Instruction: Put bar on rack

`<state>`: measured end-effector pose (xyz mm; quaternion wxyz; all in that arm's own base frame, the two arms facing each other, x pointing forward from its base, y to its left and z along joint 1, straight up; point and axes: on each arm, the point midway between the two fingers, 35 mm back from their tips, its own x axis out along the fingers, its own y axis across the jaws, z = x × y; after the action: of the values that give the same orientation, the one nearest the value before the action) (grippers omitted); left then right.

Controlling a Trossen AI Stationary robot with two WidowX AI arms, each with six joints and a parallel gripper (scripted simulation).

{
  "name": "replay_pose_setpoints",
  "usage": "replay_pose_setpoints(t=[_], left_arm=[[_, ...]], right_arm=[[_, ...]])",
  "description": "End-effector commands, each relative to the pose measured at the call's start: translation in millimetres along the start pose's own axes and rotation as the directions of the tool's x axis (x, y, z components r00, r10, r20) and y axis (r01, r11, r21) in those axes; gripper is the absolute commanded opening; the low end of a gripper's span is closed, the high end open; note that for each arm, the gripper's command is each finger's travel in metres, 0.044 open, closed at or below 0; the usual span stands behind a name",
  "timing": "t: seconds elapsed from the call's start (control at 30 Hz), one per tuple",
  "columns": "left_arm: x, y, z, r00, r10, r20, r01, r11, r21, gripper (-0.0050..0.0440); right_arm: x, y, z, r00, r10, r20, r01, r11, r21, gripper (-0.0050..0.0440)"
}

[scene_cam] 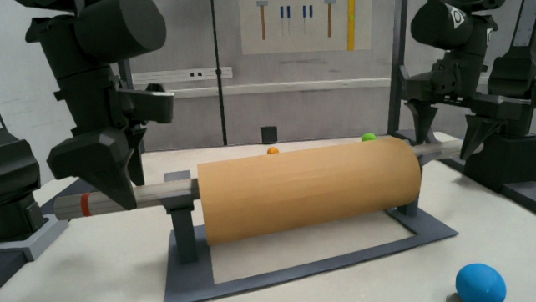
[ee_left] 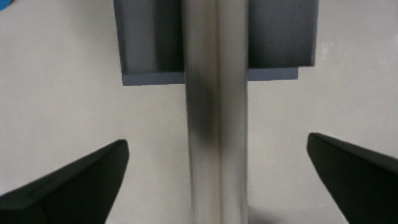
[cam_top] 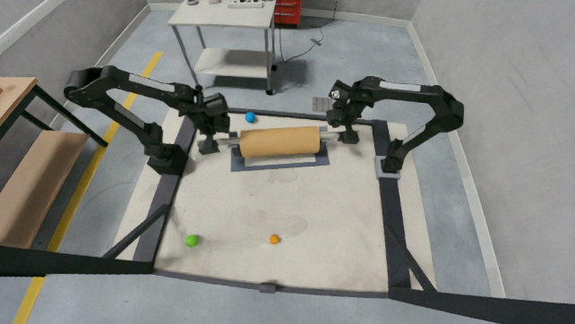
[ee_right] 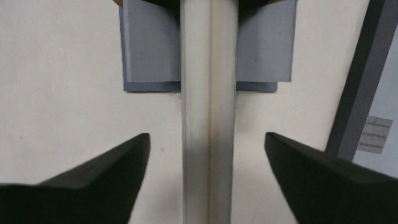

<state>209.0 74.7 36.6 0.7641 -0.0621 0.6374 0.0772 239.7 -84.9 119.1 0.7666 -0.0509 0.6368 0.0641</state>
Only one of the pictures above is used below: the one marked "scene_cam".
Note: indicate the tan cardboard tube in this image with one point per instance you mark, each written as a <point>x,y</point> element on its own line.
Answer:
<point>266,194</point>

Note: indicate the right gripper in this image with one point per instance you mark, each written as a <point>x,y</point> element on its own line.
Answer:
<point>86,95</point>

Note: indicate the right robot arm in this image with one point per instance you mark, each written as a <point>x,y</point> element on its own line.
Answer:
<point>110,30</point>

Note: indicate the grey metal bar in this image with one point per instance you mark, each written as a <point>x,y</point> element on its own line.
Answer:
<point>146,196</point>

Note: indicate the small green ball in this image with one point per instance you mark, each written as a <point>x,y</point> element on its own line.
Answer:
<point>368,136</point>

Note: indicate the blue egg-shaped object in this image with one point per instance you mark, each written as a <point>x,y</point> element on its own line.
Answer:
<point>480,283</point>

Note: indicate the grey rack with two cradles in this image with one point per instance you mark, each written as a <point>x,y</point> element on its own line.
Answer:
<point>190,274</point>

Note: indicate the orange ball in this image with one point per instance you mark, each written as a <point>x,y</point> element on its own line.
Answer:
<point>272,150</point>

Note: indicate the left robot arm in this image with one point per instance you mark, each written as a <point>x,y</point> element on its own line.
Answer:
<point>449,24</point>

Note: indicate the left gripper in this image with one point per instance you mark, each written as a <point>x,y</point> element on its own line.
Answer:
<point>471,66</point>

